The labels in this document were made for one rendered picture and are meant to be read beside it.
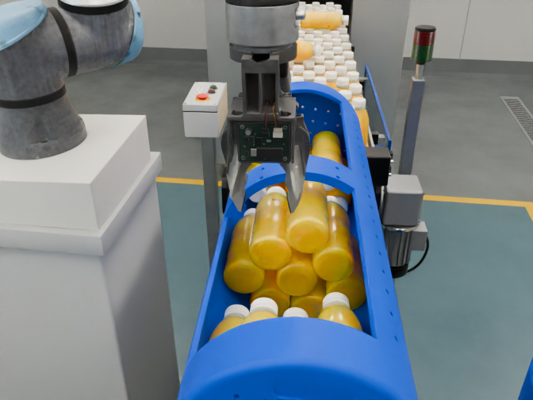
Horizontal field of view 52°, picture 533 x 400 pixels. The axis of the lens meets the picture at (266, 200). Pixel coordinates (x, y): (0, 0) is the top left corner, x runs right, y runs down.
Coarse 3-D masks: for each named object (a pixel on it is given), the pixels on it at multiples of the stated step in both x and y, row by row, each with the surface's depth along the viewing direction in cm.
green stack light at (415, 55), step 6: (414, 48) 166; (420, 48) 165; (426, 48) 164; (432, 48) 166; (414, 54) 167; (420, 54) 166; (426, 54) 165; (414, 60) 167; (420, 60) 166; (426, 60) 166
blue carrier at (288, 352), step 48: (336, 96) 125; (384, 240) 88; (384, 288) 71; (240, 336) 58; (288, 336) 56; (336, 336) 57; (384, 336) 61; (192, 384) 58; (240, 384) 55; (288, 384) 56; (336, 384) 54; (384, 384) 55
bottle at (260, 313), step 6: (264, 306) 75; (252, 312) 75; (258, 312) 73; (264, 312) 73; (270, 312) 75; (246, 318) 72; (252, 318) 71; (258, 318) 71; (264, 318) 71; (240, 324) 73
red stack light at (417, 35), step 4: (416, 32) 164; (420, 32) 163; (432, 32) 163; (416, 36) 164; (420, 36) 163; (424, 36) 163; (428, 36) 162; (432, 36) 163; (416, 40) 165; (420, 40) 164; (424, 40) 163; (428, 40) 163; (432, 40) 164; (416, 44) 165; (420, 44) 164; (424, 44) 164; (428, 44) 164; (432, 44) 165
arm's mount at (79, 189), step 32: (96, 128) 102; (128, 128) 101; (0, 160) 92; (32, 160) 92; (64, 160) 91; (96, 160) 90; (128, 160) 99; (0, 192) 87; (32, 192) 86; (64, 192) 86; (96, 192) 86; (32, 224) 90; (64, 224) 89; (96, 224) 88
